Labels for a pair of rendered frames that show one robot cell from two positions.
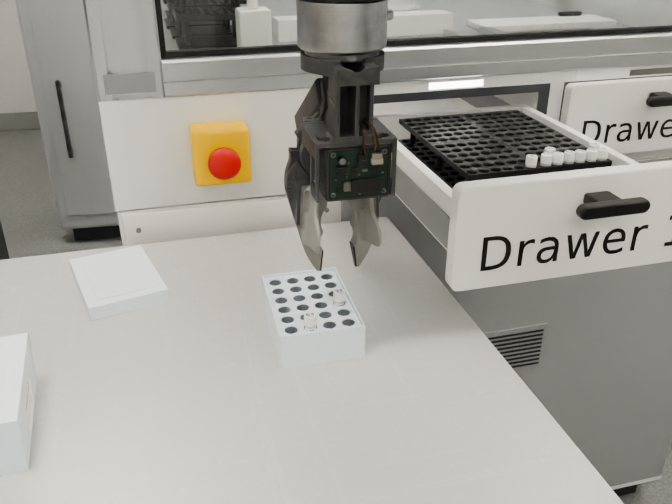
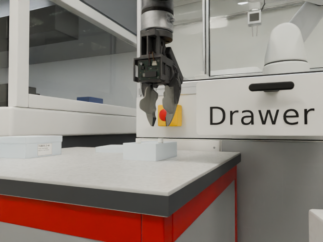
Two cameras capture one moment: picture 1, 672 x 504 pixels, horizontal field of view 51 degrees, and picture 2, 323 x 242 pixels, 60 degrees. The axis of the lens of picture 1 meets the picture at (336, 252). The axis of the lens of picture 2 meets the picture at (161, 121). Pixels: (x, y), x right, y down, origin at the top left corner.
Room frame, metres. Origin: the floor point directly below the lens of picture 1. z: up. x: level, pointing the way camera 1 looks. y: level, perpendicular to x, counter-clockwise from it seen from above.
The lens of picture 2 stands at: (0.10, -0.42, 0.83)
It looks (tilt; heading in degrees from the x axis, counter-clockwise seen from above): 2 degrees up; 39
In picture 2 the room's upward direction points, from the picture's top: straight up
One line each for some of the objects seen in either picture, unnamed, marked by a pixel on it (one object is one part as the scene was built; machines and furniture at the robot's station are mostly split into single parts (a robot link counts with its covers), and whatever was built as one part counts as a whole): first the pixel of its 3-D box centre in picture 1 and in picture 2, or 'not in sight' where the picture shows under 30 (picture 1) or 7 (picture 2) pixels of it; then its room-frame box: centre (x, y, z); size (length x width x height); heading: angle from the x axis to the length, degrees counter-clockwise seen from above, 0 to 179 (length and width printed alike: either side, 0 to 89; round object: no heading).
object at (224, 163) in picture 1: (223, 162); (165, 114); (0.82, 0.14, 0.88); 0.04 x 0.03 x 0.04; 105
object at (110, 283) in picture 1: (117, 279); (116, 148); (0.71, 0.25, 0.77); 0.13 x 0.09 x 0.02; 28
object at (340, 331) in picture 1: (310, 314); (151, 150); (0.62, 0.03, 0.78); 0.12 x 0.08 x 0.04; 14
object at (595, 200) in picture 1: (605, 203); (271, 87); (0.62, -0.26, 0.91); 0.07 x 0.04 x 0.01; 105
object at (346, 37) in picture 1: (345, 26); (158, 26); (0.60, -0.01, 1.07); 0.08 x 0.08 x 0.05
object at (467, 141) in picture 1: (493, 162); not in sight; (0.84, -0.20, 0.87); 0.22 x 0.18 x 0.06; 15
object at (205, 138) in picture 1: (220, 153); (169, 115); (0.85, 0.15, 0.88); 0.07 x 0.05 x 0.07; 105
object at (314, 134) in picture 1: (344, 124); (155, 60); (0.60, -0.01, 0.99); 0.09 x 0.08 x 0.12; 14
